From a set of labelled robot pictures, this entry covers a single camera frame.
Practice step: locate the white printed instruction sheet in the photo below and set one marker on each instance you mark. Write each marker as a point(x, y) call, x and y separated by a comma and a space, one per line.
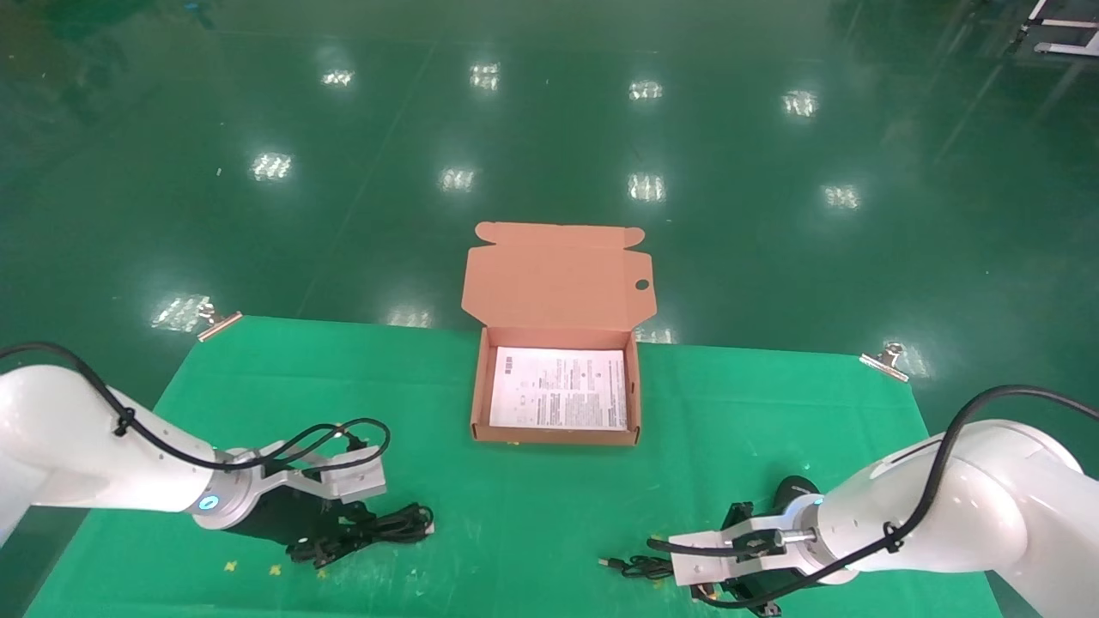
point(558, 390)

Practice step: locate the white metal frame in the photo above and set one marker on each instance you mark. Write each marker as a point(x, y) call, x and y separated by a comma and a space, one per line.
point(1065, 47)

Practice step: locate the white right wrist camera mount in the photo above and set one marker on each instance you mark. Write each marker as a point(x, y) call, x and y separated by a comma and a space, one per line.
point(704, 554)

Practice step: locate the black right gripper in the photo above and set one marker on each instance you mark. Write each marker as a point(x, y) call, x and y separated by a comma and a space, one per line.
point(794, 496)

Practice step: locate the brown cardboard mailer box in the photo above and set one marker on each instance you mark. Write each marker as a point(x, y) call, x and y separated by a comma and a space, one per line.
point(558, 275)

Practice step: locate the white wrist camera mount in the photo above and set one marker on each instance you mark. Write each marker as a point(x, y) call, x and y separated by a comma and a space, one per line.
point(704, 554)
point(348, 481)

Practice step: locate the green table cloth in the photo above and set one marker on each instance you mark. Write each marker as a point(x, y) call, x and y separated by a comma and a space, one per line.
point(532, 515)

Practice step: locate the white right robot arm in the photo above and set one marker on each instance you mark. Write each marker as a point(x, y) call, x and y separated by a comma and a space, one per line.
point(987, 506)

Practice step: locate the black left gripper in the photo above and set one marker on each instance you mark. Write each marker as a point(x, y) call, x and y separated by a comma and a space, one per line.
point(283, 515)

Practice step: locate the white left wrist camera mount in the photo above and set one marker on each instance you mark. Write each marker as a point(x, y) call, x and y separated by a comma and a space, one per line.
point(348, 481)

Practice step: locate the metal binder clip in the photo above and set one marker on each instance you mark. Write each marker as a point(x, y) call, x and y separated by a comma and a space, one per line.
point(884, 362)
point(219, 324)

